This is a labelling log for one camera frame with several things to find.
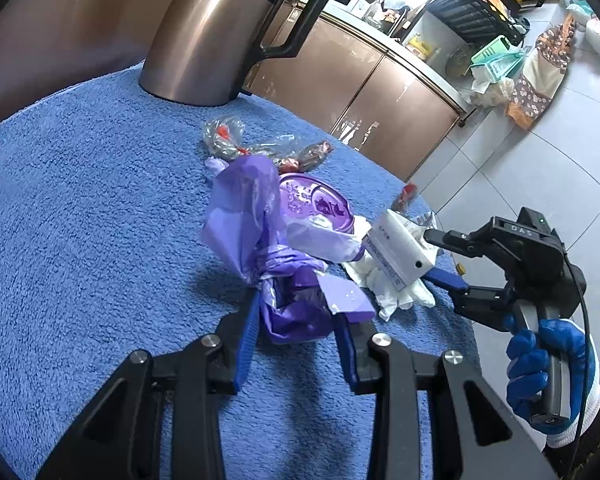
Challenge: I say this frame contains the white paper box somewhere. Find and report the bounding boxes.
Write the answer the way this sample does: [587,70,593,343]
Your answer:
[363,209,438,292]

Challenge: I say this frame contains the small red clear wrapper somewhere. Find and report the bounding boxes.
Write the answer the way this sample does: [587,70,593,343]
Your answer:
[391,182,418,214]

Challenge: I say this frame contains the white tissue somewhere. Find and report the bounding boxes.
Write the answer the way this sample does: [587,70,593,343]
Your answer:
[341,213,439,322]

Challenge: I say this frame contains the purple cup lid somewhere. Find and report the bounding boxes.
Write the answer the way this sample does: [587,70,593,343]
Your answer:
[279,174,354,234]

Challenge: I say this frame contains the purple plastic bag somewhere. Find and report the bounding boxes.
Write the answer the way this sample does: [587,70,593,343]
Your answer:
[202,155,376,344]

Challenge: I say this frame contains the clear red plastic wrapper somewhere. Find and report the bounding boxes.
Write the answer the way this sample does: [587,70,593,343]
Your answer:
[202,116,334,174]

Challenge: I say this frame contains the brown kitchen cabinets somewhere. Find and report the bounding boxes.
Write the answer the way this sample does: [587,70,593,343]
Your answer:
[244,3,472,180]

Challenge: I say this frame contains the blue gloved right hand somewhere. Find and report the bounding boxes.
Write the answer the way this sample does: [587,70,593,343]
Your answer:
[504,314,600,452]

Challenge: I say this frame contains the blue towel table cover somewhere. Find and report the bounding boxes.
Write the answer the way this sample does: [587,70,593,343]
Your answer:
[0,62,481,480]

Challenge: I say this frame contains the green plastic basket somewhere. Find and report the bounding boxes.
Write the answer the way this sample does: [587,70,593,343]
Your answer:
[470,35,526,84]

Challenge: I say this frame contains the black dish rack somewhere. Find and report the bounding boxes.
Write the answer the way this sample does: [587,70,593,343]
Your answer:
[426,0,546,46]

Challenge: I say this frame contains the copper steel kettle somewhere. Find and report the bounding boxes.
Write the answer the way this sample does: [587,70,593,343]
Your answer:
[138,0,329,106]

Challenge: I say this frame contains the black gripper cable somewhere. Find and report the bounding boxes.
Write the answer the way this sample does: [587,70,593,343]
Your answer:
[561,251,596,480]

